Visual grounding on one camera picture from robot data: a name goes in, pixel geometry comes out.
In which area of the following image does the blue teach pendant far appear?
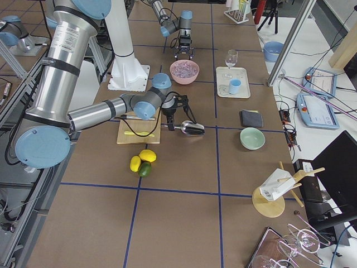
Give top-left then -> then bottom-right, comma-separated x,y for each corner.
302,67 -> 337,98

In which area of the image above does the white wire cup rack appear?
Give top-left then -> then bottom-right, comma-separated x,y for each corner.
224,0 -> 251,25

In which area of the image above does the blue teach pendant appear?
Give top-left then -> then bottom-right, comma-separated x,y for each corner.
302,67 -> 337,98
296,93 -> 340,130

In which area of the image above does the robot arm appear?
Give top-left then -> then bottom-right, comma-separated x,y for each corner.
147,0 -> 194,60
13,1 -> 173,169

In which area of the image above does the pink bowl of ice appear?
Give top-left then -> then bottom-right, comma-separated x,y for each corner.
170,60 -> 200,85

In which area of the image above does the wooden stand with round base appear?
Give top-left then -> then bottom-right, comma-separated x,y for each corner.
252,161 -> 325,218

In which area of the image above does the steel ice scoop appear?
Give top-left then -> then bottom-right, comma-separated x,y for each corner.
162,121 -> 205,136

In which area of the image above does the green avocado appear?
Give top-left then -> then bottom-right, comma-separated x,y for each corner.
138,162 -> 152,178

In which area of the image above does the clear wine glass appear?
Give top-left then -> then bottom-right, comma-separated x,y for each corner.
223,50 -> 238,79

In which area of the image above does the green ceramic bowl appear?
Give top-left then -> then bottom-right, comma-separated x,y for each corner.
240,127 -> 266,150

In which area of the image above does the dark tray with glasses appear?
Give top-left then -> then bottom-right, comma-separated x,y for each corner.
245,227 -> 294,268

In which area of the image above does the wooden cutting board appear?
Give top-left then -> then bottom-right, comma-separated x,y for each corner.
117,109 -> 161,145

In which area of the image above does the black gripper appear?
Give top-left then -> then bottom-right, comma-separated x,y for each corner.
173,34 -> 194,60
161,94 -> 196,131

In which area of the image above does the blue teach pendant near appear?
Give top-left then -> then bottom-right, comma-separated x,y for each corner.
296,93 -> 340,130

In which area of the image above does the metal rod on stand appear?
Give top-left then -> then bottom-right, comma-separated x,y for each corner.
278,74 -> 357,121

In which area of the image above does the blue bowl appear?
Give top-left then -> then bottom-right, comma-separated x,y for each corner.
263,41 -> 284,63

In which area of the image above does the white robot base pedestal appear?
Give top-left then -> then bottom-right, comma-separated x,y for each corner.
105,0 -> 150,92

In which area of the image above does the blue plastic cup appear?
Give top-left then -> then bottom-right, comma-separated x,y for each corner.
228,78 -> 242,95

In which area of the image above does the yellow lemon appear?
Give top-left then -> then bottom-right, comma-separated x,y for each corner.
129,155 -> 142,173
139,149 -> 157,162

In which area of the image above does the black monitor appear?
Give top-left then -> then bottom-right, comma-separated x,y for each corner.
301,131 -> 356,231

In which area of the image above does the red cylinder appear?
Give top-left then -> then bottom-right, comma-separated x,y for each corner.
254,0 -> 266,25

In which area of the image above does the cream bear tray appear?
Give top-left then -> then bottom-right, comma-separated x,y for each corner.
216,66 -> 250,99

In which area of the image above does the aluminium frame post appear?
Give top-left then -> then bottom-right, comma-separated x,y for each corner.
267,0 -> 316,87

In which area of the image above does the steel rod handle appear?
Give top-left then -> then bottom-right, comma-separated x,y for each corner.
118,114 -> 156,121

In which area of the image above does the yellow plastic knife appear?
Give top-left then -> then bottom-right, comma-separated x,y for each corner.
124,131 -> 155,137

